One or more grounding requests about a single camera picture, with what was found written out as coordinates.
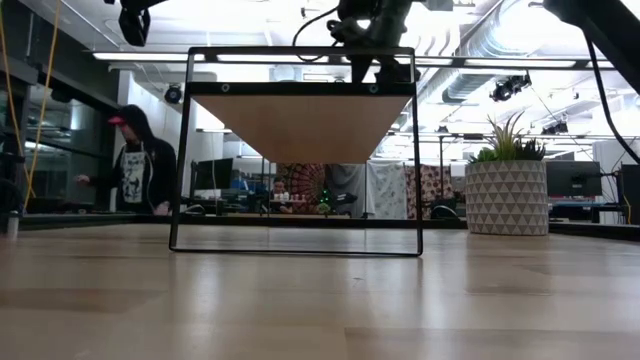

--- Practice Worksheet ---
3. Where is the black computer monitor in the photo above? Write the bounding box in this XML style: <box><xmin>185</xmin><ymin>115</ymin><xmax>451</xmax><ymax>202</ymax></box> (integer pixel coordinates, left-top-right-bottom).
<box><xmin>192</xmin><ymin>157</ymin><xmax>235</xmax><ymax>191</ymax></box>
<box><xmin>619</xmin><ymin>163</ymin><xmax>640</xmax><ymax>226</ymax></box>
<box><xmin>545</xmin><ymin>159</ymin><xmax>604</xmax><ymax>199</ymax></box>

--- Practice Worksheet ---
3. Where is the grey hanging cloth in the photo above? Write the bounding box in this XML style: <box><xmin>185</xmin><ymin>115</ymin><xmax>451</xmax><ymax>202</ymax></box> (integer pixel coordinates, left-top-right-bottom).
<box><xmin>327</xmin><ymin>163</ymin><xmax>370</xmax><ymax>219</ymax></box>

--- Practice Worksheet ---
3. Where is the green plant in patterned pot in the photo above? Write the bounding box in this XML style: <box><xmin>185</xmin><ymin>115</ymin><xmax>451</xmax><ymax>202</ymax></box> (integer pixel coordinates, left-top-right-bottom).
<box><xmin>464</xmin><ymin>110</ymin><xmax>551</xmax><ymax>237</ymax></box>

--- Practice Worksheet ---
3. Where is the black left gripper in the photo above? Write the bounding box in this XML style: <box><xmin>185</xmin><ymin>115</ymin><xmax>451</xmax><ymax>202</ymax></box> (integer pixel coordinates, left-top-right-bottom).
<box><xmin>104</xmin><ymin>0</ymin><xmax>169</xmax><ymax>48</ymax></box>

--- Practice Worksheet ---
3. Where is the yellow cable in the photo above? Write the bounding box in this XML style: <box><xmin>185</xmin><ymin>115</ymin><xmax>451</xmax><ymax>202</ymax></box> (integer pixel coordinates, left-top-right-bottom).
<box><xmin>0</xmin><ymin>0</ymin><xmax>62</xmax><ymax>214</ymax></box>

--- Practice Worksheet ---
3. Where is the wooden shelf black metal frame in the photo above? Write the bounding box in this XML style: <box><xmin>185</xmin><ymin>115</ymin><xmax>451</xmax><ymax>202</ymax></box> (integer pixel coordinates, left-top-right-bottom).
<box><xmin>168</xmin><ymin>45</ymin><xmax>425</xmax><ymax>258</ymax></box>

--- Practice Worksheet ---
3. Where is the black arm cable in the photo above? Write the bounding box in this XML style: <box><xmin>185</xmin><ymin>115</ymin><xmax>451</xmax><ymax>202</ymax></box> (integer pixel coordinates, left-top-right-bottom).
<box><xmin>583</xmin><ymin>37</ymin><xmax>640</xmax><ymax>166</ymax></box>

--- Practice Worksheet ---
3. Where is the floral hanging cloth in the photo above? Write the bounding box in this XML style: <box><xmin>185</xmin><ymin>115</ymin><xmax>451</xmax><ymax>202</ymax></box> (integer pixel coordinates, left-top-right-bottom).
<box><xmin>404</xmin><ymin>163</ymin><xmax>455</xmax><ymax>220</ymax></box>

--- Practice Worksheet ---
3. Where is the white patterned hanging cloth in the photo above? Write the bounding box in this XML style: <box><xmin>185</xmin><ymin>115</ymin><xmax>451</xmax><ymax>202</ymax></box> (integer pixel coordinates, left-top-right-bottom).
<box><xmin>367</xmin><ymin>160</ymin><xmax>409</xmax><ymax>220</ymax></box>

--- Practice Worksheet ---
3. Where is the person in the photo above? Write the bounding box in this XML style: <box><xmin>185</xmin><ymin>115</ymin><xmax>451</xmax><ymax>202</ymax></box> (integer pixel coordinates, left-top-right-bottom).
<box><xmin>74</xmin><ymin>103</ymin><xmax>179</xmax><ymax>217</ymax></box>
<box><xmin>269</xmin><ymin>175</ymin><xmax>294</xmax><ymax>215</ymax></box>

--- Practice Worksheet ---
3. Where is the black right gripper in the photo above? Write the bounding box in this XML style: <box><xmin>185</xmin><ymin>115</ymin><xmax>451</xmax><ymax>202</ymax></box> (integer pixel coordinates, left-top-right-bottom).
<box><xmin>327</xmin><ymin>0</ymin><xmax>441</xmax><ymax>84</ymax></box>

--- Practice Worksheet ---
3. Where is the black metal table frame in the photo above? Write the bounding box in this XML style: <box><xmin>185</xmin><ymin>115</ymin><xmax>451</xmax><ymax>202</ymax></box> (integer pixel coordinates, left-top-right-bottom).
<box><xmin>0</xmin><ymin>212</ymin><xmax>640</xmax><ymax>243</ymax></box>

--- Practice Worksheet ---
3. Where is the red patterned tapestry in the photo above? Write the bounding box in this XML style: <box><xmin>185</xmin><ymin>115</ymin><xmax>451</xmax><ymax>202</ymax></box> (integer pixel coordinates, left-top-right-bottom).
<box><xmin>276</xmin><ymin>162</ymin><xmax>329</xmax><ymax>216</ymax></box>

